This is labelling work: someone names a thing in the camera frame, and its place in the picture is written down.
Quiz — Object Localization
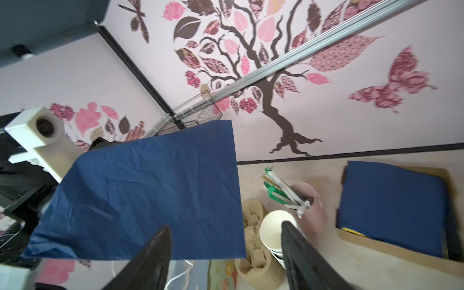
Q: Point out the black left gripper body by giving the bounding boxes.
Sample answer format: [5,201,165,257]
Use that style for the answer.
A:
[1,112,58,268]

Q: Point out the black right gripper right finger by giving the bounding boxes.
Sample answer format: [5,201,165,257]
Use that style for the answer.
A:
[281,221,354,290]

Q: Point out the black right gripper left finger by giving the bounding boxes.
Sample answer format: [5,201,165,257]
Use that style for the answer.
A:
[103,225,172,290]

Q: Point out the white paper takeout bag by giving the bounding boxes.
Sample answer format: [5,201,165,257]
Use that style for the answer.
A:
[110,259,240,290]

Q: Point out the single blue napkin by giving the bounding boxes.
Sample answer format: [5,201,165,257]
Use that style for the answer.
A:
[22,120,246,261]

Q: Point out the pink bucket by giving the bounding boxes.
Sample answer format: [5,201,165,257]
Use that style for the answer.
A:
[288,182,327,248]

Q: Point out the stacked paper cups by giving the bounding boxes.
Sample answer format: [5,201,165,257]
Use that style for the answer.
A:
[259,210,298,269]

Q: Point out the green wrapped stirrers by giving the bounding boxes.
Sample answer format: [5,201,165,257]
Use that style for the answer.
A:
[261,167,295,206]

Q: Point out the blue napkin stack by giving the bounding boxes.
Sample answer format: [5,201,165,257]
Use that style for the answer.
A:
[337,161,448,257]

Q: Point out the brown cardboard napkin box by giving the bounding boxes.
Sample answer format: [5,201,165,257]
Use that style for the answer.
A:
[335,166,464,278]

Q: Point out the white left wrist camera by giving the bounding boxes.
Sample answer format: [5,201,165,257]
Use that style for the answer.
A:
[4,107,83,183]

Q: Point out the black wire basket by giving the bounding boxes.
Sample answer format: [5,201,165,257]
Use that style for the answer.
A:
[147,90,223,137]

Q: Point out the aluminium rail back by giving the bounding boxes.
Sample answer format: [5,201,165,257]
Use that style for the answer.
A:
[146,0,417,137]

